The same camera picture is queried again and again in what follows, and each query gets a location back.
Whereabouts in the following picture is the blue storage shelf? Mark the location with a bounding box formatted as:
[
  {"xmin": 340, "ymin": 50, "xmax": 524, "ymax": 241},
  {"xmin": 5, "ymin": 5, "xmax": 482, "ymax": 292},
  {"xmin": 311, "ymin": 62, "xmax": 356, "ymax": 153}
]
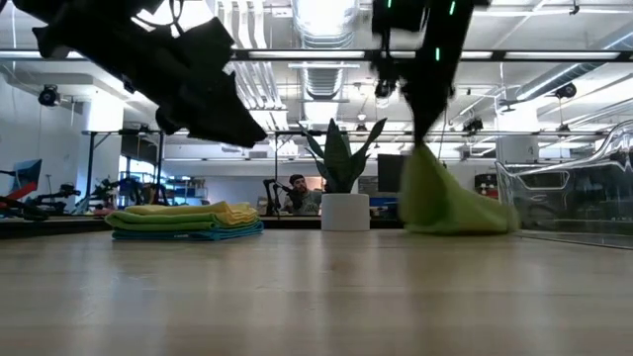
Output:
[{"xmin": 165, "ymin": 175, "xmax": 209, "ymax": 207}]

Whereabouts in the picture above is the clear plastic bin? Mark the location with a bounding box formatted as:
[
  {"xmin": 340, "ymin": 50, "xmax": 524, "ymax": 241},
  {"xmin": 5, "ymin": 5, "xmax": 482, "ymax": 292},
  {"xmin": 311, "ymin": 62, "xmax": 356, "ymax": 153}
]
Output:
[{"xmin": 496, "ymin": 121, "xmax": 633, "ymax": 250}]

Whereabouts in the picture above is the blue and red machine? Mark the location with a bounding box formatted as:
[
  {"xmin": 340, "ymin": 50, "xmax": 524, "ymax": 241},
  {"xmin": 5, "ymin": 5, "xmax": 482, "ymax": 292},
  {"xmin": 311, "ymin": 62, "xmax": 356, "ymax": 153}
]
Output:
[{"xmin": 0, "ymin": 158, "xmax": 50, "ymax": 222}]

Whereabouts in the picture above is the person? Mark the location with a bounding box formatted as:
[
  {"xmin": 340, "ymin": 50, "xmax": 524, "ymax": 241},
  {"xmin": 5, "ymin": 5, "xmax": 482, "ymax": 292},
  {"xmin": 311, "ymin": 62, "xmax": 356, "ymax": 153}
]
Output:
[{"xmin": 281, "ymin": 173, "xmax": 323, "ymax": 217}]

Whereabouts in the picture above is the black monitor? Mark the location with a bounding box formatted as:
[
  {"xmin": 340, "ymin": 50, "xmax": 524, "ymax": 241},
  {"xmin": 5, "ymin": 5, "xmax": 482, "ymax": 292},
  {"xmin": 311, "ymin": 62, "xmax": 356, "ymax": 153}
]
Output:
[{"xmin": 377, "ymin": 153, "xmax": 405, "ymax": 194}]

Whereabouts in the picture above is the red and white device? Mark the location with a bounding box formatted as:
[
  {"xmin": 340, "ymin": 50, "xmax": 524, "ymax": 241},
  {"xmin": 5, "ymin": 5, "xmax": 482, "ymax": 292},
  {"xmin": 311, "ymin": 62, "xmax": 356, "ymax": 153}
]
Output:
[{"xmin": 474, "ymin": 172, "xmax": 499, "ymax": 199}]

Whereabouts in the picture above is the black background table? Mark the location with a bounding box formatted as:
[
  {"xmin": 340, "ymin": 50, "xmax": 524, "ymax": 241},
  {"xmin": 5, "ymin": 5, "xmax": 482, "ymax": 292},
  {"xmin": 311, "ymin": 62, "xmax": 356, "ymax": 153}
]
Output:
[{"xmin": 0, "ymin": 215, "xmax": 113, "ymax": 239}]

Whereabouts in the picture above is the green microfiber towel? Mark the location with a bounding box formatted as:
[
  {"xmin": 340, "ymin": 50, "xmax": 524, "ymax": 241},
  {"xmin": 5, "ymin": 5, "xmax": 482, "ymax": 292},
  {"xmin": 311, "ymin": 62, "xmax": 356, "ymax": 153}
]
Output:
[{"xmin": 104, "ymin": 211, "xmax": 225, "ymax": 232}]

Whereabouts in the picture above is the white plant pot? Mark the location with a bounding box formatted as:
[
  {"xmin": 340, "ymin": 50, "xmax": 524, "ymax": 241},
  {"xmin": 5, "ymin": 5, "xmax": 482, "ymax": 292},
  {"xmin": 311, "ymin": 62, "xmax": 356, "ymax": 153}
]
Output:
[{"xmin": 320, "ymin": 193, "xmax": 372, "ymax": 232}]

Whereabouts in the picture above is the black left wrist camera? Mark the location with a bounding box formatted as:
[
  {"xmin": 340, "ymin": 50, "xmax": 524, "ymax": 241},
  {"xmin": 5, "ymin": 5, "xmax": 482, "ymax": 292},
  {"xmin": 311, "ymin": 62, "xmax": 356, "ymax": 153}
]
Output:
[{"xmin": 170, "ymin": 17, "xmax": 236, "ymax": 68}]

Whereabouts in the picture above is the black aluminium rig frame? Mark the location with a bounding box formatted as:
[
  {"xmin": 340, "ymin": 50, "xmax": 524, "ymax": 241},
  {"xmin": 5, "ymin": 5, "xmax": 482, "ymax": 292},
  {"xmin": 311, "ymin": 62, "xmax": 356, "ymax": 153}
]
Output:
[{"xmin": 0, "ymin": 48, "xmax": 633, "ymax": 62}]

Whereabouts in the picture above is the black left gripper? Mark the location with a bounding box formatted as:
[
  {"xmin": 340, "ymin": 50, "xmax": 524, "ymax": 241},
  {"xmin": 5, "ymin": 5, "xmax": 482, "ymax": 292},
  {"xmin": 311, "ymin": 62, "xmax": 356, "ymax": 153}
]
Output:
[{"xmin": 32, "ymin": 19, "xmax": 268, "ymax": 148}]

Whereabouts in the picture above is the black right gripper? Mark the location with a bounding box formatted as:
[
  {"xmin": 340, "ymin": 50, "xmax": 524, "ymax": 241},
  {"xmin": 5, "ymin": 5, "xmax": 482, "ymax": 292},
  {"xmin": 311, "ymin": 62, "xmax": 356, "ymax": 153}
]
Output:
[{"xmin": 401, "ymin": 53, "xmax": 456, "ymax": 147}]

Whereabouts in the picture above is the lime microfiber towel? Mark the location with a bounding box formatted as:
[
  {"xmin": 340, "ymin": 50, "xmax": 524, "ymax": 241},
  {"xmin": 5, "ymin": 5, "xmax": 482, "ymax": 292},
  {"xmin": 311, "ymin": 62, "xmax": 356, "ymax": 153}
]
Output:
[{"xmin": 398, "ymin": 143, "xmax": 521, "ymax": 235}]

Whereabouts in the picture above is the green snake plant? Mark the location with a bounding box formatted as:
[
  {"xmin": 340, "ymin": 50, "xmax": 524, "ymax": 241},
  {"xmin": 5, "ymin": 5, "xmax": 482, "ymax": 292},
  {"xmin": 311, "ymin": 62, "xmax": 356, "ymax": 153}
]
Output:
[{"xmin": 296, "ymin": 117, "xmax": 389, "ymax": 195}]

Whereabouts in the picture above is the yellow microfiber towel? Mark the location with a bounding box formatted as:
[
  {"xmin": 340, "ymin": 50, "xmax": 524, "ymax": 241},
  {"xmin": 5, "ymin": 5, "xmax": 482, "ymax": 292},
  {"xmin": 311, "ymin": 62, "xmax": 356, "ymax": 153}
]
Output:
[{"xmin": 123, "ymin": 200, "xmax": 260, "ymax": 227}]

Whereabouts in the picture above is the blue microfiber towel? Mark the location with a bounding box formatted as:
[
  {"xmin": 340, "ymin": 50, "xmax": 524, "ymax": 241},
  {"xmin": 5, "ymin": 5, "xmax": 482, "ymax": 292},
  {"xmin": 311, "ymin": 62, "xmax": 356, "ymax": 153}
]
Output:
[{"xmin": 111, "ymin": 221, "xmax": 265, "ymax": 242}]

